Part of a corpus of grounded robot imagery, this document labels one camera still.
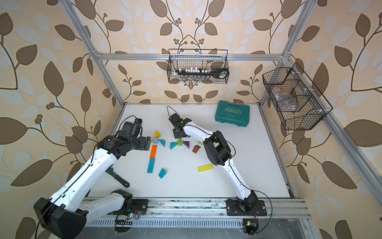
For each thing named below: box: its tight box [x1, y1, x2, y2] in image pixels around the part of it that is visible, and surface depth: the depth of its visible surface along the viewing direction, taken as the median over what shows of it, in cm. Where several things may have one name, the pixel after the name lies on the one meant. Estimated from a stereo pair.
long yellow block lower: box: [197, 163, 214, 173], surface depth 90 cm
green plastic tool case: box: [214, 100, 251, 127], surface depth 110 cm
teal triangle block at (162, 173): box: [158, 167, 167, 179], surface depth 86 cm
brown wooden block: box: [191, 144, 201, 154], surface depth 96 cm
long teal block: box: [146, 157, 156, 174], surface depth 90 cm
